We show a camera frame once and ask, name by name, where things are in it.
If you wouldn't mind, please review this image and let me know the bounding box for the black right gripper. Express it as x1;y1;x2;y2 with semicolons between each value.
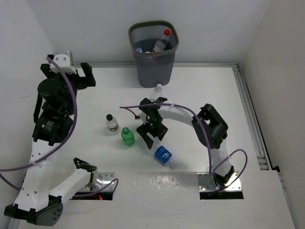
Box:
138;117;169;148

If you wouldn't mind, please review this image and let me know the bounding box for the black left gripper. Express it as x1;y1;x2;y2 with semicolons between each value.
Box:
40;63;93;116

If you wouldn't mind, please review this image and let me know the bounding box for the green plastic bottle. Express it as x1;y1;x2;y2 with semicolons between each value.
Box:
121;127;135;146

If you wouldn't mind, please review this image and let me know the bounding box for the clear bottle blue label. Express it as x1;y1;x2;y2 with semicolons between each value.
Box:
153;145;177;169

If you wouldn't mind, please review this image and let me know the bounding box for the black cap small bottle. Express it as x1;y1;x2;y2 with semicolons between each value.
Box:
106;114;119;132

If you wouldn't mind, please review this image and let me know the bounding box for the red cap clear bottle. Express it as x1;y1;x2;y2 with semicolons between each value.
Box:
152;29;171;52

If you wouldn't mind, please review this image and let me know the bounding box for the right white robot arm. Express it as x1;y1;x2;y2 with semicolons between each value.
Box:
136;97;234;189

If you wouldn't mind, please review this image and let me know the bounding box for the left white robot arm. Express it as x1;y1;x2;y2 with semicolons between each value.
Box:
4;63;96;226

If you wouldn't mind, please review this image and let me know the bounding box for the grey mesh waste bin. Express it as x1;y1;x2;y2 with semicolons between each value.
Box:
128;20;179;88

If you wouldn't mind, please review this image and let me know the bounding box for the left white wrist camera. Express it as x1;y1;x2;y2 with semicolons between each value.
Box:
52;51;76;74

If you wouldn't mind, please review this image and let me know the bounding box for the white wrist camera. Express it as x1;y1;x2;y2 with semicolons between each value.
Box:
52;51;76;74
138;113;149;124

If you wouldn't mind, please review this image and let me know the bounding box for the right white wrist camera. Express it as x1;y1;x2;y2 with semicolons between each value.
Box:
138;113;149;124

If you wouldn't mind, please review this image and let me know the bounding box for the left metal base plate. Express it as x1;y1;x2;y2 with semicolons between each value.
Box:
79;172;116;193

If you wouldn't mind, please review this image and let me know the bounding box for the metal base plate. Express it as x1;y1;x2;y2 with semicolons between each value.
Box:
197;172;243;194
79;172;116;193

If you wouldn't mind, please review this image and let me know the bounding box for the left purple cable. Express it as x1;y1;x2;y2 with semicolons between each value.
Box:
0;56;119;198

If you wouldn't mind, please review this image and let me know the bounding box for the purple cable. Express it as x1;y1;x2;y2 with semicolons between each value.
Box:
0;56;119;198
119;102;248;191

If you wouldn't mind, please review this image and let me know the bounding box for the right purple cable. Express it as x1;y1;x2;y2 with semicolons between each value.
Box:
119;102;248;191

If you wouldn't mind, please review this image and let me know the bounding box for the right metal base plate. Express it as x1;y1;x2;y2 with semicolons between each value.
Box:
197;172;243;194

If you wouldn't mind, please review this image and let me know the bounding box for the aluminium table edge rail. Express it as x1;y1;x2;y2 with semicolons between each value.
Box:
233;64;272;170

